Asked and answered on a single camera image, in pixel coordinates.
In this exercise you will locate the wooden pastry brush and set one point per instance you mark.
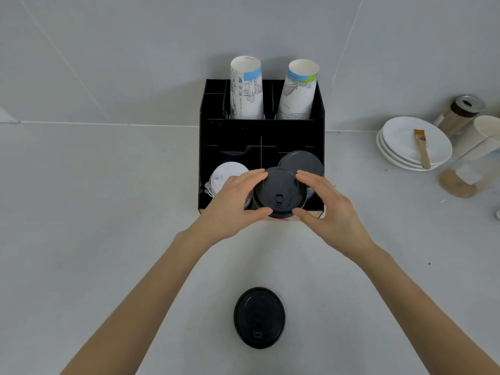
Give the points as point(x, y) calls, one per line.
point(423, 150)

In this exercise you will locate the green printed paper cup stack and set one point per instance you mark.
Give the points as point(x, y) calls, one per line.
point(297, 93)

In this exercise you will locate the person's left forearm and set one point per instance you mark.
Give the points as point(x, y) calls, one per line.
point(148, 304)

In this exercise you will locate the plain white paper cup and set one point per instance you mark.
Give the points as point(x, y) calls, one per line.
point(478, 132)

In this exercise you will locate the black compartment organizer box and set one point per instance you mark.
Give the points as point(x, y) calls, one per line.
point(257, 136)

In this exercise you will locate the person's left hand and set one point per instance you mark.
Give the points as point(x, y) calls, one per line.
point(224, 208)

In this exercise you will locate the white plate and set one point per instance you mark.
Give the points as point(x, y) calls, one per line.
point(384, 150)
point(406, 138)
point(382, 156)

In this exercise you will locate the brown spice jar black cap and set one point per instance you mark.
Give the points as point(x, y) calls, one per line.
point(457, 115)

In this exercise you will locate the stack of white lids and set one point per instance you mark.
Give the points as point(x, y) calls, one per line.
point(225, 173)

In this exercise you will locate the blue printed paper cup stack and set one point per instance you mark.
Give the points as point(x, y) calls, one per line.
point(246, 91)

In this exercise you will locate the black plastic cup lid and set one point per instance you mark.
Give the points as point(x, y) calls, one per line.
point(279, 191)
point(259, 318)

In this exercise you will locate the person's right forearm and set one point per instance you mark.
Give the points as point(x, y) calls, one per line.
point(414, 308)

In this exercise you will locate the clear jar with brown powder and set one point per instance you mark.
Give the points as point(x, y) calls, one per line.
point(467, 173)

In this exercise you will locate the stack of black lids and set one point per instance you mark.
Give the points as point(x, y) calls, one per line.
point(300, 162)

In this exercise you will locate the person's right hand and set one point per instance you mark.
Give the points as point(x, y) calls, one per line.
point(338, 222)

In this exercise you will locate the person's left thumb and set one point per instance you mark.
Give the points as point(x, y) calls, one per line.
point(253, 215)

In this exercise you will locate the person's right thumb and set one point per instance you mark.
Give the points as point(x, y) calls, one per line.
point(306, 215)

